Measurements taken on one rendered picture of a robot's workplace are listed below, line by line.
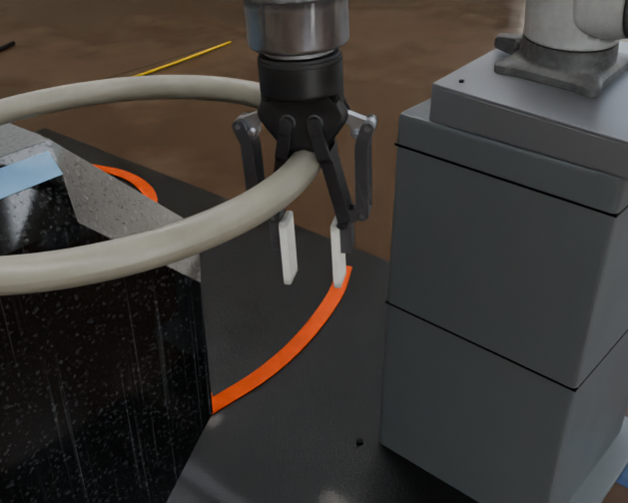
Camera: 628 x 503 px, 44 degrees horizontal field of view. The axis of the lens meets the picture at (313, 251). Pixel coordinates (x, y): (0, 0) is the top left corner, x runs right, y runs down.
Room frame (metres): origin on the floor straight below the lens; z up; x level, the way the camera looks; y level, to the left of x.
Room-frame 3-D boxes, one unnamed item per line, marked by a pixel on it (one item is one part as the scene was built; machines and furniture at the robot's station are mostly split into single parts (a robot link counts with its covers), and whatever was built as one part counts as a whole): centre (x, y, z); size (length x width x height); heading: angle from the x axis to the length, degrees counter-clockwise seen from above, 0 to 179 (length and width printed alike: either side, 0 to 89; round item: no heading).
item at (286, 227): (0.67, 0.03, 0.89); 0.03 x 0.01 x 0.07; 167
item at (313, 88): (0.67, 0.01, 1.05); 0.08 x 0.07 x 0.09; 77
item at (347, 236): (0.65, -0.04, 0.92); 0.03 x 0.01 x 0.05; 77
